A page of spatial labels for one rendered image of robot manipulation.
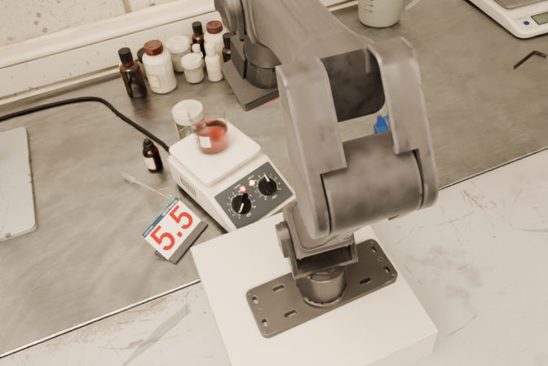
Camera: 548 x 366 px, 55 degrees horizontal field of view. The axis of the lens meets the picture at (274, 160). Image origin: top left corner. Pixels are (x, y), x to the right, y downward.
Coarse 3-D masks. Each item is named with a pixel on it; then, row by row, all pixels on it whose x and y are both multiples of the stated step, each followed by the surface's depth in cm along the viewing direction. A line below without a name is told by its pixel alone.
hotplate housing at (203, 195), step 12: (264, 156) 91; (180, 168) 91; (240, 168) 89; (252, 168) 89; (276, 168) 91; (180, 180) 93; (192, 180) 89; (228, 180) 88; (192, 192) 91; (204, 192) 86; (216, 192) 86; (204, 204) 89; (216, 204) 86; (216, 216) 87; (264, 216) 87; (228, 228) 86
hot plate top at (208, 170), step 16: (176, 144) 92; (192, 144) 92; (240, 144) 91; (256, 144) 90; (192, 160) 89; (208, 160) 89; (224, 160) 88; (240, 160) 88; (208, 176) 86; (224, 176) 87
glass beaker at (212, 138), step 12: (204, 96) 88; (192, 108) 87; (204, 108) 89; (216, 108) 89; (192, 120) 84; (204, 120) 90; (216, 120) 84; (192, 132) 87; (204, 132) 85; (216, 132) 85; (228, 132) 89; (204, 144) 87; (216, 144) 87; (228, 144) 89; (204, 156) 89; (216, 156) 89
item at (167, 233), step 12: (180, 204) 89; (168, 216) 88; (180, 216) 89; (192, 216) 90; (156, 228) 86; (168, 228) 87; (180, 228) 88; (156, 240) 85; (168, 240) 86; (168, 252) 86
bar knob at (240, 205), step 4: (236, 196) 86; (240, 196) 86; (244, 196) 85; (232, 200) 86; (236, 200) 86; (240, 200) 86; (244, 200) 85; (248, 200) 86; (232, 204) 86; (236, 204) 86; (240, 204) 84; (244, 204) 85; (248, 204) 86; (232, 208) 86; (236, 208) 85; (240, 208) 84; (244, 208) 86; (248, 208) 86; (236, 212) 85; (240, 212) 85; (244, 212) 86
